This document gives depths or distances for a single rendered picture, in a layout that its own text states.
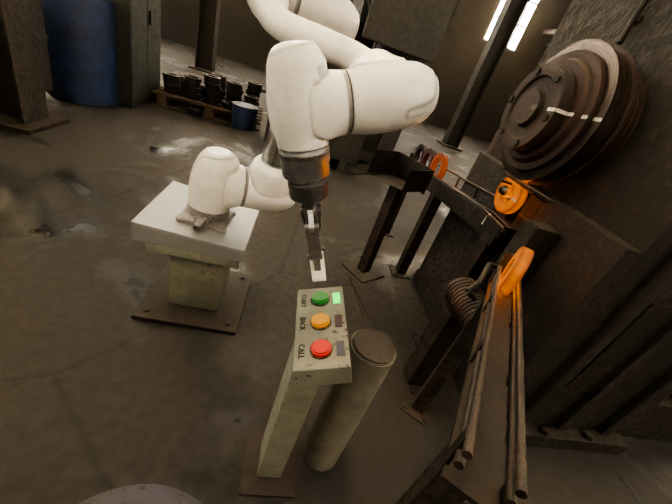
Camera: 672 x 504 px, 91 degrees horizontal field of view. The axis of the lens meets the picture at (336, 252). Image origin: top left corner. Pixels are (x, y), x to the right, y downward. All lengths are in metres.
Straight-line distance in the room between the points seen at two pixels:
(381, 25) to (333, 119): 3.27
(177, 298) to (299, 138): 1.10
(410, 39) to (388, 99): 3.35
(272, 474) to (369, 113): 1.00
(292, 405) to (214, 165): 0.80
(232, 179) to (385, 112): 0.77
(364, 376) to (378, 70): 0.64
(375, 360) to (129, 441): 0.77
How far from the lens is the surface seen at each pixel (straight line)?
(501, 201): 1.51
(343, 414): 0.97
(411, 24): 3.91
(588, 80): 1.35
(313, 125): 0.55
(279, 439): 0.99
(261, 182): 1.25
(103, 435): 1.26
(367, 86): 0.57
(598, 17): 1.80
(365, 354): 0.82
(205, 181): 1.24
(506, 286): 1.04
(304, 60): 0.55
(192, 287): 1.47
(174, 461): 1.20
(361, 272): 2.04
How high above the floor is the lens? 1.09
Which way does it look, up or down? 30 degrees down
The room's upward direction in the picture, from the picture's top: 19 degrees clockwise
